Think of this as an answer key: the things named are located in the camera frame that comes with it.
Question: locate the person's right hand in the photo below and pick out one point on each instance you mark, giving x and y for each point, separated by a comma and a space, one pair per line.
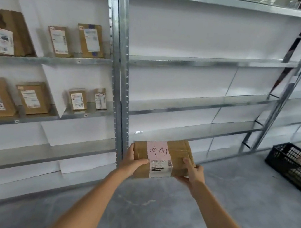
195, 174

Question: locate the person's left hand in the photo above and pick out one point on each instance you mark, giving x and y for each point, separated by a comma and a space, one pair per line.
128, 164

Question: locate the person's left thumb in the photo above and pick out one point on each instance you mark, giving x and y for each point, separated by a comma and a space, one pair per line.
141, 163

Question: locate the person's right thumb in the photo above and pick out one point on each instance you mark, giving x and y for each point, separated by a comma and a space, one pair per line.
188, 165

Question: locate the cardboard parcel with pink label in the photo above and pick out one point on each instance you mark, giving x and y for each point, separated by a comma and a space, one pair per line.
161, 158

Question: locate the person's right forearm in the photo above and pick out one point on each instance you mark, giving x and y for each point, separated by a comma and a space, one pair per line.
224, 226

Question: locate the person's left forearm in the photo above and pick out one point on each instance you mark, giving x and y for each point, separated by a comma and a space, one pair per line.
86, 204

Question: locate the small slim cardboard parcel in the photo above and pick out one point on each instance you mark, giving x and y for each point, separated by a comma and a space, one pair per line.
100, 99

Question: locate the empty metal shelving rack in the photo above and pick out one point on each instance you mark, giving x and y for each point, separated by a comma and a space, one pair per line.
200, 77

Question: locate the black plastic crate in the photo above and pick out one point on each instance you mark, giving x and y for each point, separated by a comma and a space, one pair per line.
294, 166

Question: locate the wide cardboard parcel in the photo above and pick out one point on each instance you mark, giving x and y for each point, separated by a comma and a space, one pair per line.
32, 98

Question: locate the cardboard parcel with blue-white label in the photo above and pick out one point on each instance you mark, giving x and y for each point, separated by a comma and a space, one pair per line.
91, 41

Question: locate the metal shelving rack with parcels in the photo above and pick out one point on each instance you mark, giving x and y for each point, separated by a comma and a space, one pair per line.
47, 70

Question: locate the tall narrow cardboard parcel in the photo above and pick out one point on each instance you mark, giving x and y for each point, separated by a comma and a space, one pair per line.
59, 41

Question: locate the large brown paper-wrapped parcel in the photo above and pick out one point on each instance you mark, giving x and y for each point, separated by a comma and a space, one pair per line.
5, 32

